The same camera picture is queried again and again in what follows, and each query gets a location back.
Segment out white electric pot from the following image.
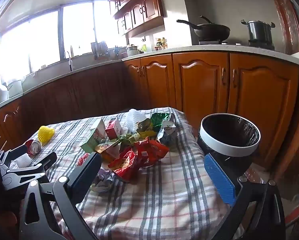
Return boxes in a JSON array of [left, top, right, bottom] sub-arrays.
[[126, 44, 141, 57]]

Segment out red snack bag yellow picture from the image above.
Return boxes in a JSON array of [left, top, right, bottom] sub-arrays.
[[107, 147, 140, 182]]

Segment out white tissue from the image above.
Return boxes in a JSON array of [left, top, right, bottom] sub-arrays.
[[9, 153, 32, 168]]

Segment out crushed red can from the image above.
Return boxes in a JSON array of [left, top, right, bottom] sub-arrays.
[[25, 139, 42, 157]]

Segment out white stone countertop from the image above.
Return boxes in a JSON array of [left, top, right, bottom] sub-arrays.
[[0, 44, 299, 114]]

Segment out metal dish rack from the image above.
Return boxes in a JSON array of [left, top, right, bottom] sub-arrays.
[[90, 41, 109, 60]]

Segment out white-rimmed round bin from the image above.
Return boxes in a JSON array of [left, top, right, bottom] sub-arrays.
[[197, 113, 261, 182]]

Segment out yellow foam fruit net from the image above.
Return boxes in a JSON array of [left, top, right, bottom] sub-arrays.
[[38, 126, 55, 143]]

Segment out wooden upper cabinets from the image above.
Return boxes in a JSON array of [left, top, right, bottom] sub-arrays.
[[106, 0, 172, 37]]

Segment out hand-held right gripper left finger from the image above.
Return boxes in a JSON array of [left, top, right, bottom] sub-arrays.
[[19, 152, 102, 240]]

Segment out crumpled silver paper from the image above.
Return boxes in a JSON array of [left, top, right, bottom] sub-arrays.
[[91, 167, 116, 193]]

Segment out glittery plastic sheet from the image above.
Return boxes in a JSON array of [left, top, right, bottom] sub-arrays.
[[240, 166, 270, 188]]

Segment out orange wrapper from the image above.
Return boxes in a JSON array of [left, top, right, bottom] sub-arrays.
[[94, 141, 122, 162]]

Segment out red and white carton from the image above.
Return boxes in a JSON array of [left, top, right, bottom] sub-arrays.
[[105, 118, 122, 140]]

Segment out small green wrapper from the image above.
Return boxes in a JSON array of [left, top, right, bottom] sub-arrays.
[[114, 134, 140, 145]]

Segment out steel pot with lid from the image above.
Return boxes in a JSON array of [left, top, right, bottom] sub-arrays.
[[241, 19, 275, 46]]

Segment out plaid checked cloth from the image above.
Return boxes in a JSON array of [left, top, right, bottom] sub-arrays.
[[27, 107, 240, 240]]

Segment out small red wrapper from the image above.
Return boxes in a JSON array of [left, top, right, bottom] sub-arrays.
[[77, 152, 90, 167]]

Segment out green and white carton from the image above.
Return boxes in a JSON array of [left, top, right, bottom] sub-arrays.
[[81, 118, 107, 153]]

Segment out wooden lower cabinets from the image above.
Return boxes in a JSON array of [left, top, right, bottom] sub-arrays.
[[0, 51, 299, 158]]

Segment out chrome faucet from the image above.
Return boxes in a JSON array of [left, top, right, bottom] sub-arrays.
[[64, 51, 73, 72]]

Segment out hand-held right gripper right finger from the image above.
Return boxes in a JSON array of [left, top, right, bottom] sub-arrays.
[[204, 153, 286, 240]]

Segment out white foam fruit net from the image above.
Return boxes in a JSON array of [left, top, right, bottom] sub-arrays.
[[125, 109, 146, 133]]

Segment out kitchen window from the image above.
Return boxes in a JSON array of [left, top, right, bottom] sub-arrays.
[[0, 1, 126, 85]]

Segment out wooden cabinets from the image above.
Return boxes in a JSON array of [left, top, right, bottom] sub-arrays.
[[106, 0, 172, 37], [0, 51, 299, 158]]

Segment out olive green wrapper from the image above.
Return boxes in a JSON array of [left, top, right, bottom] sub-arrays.
[[136, 120, 157, 138]]

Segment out black bin liner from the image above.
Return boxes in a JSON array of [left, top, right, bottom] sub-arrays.
[[198, 116, 259, 180]]

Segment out black gas stove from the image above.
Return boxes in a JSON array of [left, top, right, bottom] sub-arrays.
[[198, 39, 275, 51]]

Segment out black wok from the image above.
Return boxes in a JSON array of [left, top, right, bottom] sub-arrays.
[[177, 16, 231, 42]]

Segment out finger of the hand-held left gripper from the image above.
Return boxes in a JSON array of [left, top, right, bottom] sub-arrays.
[[0, 145, 28, 165], [1, 151, 58, 190]]

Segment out crushed green can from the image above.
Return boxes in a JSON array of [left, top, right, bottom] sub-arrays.
[[149, 112, 176, 130]]

